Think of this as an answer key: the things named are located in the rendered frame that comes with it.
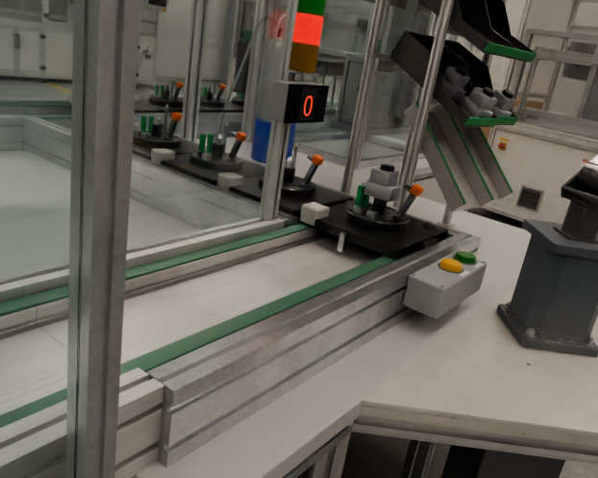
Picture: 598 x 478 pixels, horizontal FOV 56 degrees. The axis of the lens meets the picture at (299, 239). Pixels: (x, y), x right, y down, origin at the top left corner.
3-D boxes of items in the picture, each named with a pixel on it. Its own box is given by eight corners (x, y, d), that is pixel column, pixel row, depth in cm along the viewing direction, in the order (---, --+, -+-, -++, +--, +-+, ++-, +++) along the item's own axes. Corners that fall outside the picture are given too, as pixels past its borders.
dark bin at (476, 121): (494, 127, 137) (513, 101, 133) (464, 126, 129) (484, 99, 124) (420, 62, 150) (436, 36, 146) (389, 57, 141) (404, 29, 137)
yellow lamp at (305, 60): (320, 74, 106) (324, 46, 105) (304, 72, 102) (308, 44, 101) (299, 69, 109) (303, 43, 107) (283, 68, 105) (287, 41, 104)
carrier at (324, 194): (352, 205, 141) (362, 156, 137) (292, 219, 122) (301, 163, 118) (278, 179, 154) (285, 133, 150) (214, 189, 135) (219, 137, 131)
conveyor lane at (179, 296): (437, 273, 131) (447, 232, 127) (131, 438, 65) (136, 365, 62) (336, 234, 146) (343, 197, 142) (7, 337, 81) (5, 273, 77)
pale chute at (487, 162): (499, 199, 155) (513, 192, 151) (474, 204, 146) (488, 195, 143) (456, 112, 161) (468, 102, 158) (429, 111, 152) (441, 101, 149)
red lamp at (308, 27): (324, 45, 105) (328, 18, 103) (308, 44, 101) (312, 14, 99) (303, 42, 107) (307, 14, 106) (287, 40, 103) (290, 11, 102)
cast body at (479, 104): (485, 124, 135) (504, 100, 131) (474, 121, 132) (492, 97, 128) (465, 103, 140) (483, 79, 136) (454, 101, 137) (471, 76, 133)
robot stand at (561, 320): (599, 358, 103) (638, 256, 96) (521, 346, 102) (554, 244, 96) (564, 320, 117) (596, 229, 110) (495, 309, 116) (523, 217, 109)
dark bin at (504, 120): (513, 125, 149) (532, 101, 145) (488, 124, 140) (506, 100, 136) (443, 64, 162) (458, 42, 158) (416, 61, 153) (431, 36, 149)
